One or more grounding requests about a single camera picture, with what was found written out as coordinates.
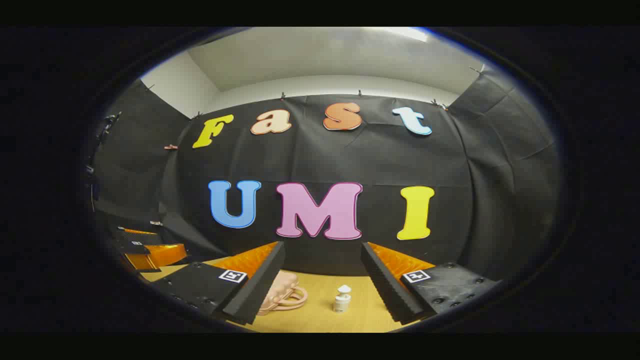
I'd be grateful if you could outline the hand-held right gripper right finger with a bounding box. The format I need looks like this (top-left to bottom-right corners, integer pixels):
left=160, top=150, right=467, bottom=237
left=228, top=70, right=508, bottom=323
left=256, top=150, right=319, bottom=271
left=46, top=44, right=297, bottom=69
left=361, top=242, right=502, bottom=326

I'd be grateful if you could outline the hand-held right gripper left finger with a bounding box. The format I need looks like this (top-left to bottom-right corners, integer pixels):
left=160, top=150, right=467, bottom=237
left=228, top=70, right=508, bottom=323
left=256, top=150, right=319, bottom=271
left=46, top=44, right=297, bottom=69
left=150, top=241, right=286, bottom=326

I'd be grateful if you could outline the pink suitcase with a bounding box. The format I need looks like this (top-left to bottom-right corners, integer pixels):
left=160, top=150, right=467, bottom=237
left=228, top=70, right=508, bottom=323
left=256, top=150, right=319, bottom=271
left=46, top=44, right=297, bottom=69
left=258, top=270, right=309, bottom=316

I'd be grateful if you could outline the white pump bottle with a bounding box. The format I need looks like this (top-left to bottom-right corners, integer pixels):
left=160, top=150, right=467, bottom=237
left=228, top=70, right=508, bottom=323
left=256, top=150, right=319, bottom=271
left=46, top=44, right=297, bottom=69
left=333, top=284, right=352, bottom=313

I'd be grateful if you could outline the black backdrop cloth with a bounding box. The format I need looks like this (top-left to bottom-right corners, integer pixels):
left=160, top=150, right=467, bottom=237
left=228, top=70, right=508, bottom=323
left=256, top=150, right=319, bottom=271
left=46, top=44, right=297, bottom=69
left=87, top=65, right=561, bottom=296

